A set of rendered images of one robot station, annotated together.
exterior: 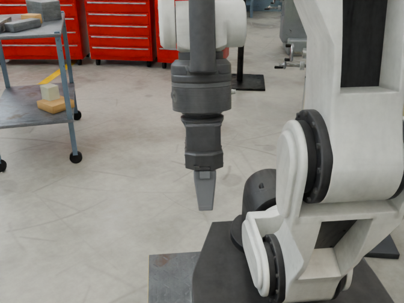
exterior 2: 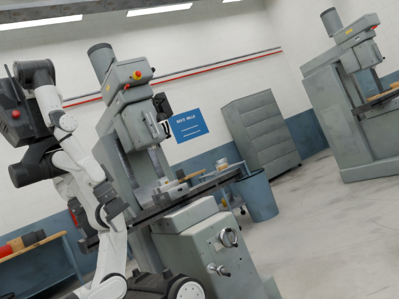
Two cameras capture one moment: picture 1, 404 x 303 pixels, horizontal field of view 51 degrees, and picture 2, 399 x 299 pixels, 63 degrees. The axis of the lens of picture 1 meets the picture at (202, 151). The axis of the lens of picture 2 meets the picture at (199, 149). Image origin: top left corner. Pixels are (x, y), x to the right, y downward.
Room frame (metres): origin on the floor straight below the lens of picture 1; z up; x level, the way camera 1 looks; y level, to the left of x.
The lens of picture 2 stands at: (1.05, 1.48, 1.08)
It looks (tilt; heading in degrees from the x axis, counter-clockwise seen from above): 2 degrees up; 235
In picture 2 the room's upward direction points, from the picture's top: 23 degrees counter-clockwise
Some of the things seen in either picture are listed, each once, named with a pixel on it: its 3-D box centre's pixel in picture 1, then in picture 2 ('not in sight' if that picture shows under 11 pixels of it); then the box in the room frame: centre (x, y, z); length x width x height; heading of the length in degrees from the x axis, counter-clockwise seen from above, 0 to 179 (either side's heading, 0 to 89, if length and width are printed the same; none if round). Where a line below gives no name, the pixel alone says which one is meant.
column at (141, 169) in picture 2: not in sight; (153, 216); (-0.09, -1.23, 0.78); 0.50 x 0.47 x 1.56; 85
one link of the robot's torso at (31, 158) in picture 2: not in sight; (41, 161); (0.76, -0.20, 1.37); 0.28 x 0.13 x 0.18; 6
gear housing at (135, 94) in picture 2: not in sight; (131, 100); (-0.03, -0.65, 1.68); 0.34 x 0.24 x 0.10; 85
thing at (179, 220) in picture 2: not in sight; (181, 215); (-0.03, -0.61, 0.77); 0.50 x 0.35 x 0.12; 85
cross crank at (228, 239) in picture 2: not in sight; (225, 237); (0.02, -0.11, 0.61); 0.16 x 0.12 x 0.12; 85
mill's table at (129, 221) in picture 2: not in sight; (167, 206); (0.04, -0.62, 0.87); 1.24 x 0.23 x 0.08; 175
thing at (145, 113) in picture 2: not in sight; (149, 124); (-0.02, -0.50, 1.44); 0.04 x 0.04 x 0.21; 85
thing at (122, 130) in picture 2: not in sight; (136, 131); (-0.05, -0.81, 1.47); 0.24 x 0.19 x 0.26; 175
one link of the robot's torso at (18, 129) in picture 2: not in sight; (27, 109); (0.73, -0.20, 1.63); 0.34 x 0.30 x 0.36; 96
